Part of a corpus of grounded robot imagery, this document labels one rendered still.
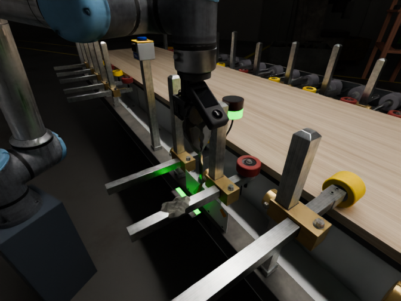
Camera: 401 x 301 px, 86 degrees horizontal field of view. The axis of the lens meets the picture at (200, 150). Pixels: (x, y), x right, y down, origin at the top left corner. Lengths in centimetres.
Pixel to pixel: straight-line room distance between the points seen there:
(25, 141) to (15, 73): 26
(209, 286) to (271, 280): 34
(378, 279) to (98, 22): 85
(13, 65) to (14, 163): 37
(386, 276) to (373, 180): 25
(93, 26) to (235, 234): 67
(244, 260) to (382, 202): 45
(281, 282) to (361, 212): 28
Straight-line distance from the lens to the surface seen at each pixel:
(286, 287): 72
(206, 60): 46
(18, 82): 100
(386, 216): 71
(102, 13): 40
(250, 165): 71
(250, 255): 43
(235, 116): 60
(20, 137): 110
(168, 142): 137
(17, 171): 109
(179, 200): 61
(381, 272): 78
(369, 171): 86
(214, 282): 40
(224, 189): 66
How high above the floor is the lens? 132
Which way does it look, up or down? 33 degrees down
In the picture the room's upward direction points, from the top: straight up
